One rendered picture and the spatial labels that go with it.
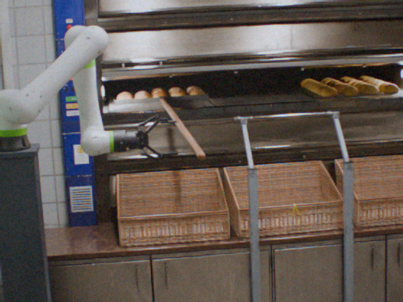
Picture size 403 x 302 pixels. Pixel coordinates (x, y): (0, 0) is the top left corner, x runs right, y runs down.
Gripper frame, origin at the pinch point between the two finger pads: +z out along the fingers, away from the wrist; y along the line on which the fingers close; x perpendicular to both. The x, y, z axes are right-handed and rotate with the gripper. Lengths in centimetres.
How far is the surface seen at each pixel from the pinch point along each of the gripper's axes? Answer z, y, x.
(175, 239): 2, 59, -50
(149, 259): -12, 68, -47
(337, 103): 100, 3, -98
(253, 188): 40, 34, -39
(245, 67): 46, -20, -84
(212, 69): 29, -20, -85
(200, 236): 14, 59, -50
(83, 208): -43, 52, -98
